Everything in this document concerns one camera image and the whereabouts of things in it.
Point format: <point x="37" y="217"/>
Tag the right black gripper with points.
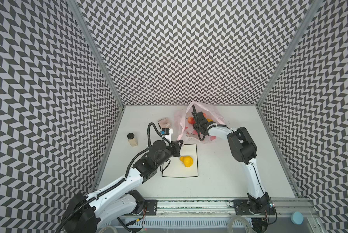
<point x="198" y="123"/>

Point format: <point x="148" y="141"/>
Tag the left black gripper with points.
<point x="177" y="147"/>

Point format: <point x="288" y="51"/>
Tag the pink plastic bag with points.
<point x="215" y="130"/>

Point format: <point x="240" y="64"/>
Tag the red fake wax apple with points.
<point x="191" y="120"/>

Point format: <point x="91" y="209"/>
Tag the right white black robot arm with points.
<point x="243" y="149"/>

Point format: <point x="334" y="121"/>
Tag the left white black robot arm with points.
<point x="85" y="212"/>

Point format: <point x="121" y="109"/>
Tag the white square plate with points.
<point x="176" y="168"/>

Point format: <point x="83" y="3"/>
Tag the small jar black lid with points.
<point x="132" y="139"/>

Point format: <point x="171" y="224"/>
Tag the clear tube loop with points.
<point x="239" y="222"/>

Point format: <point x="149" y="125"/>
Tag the teal round cap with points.
<point x="297" y="218"/>

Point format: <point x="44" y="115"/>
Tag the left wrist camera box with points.
<point x="167" y="133"/>

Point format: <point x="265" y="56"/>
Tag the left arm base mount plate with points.
<point x="146" y="207"/>

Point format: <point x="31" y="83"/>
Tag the aluminium front rail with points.
<point x="219" y="207"/>

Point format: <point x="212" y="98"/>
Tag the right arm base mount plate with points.
<point x="242" y="208"/>

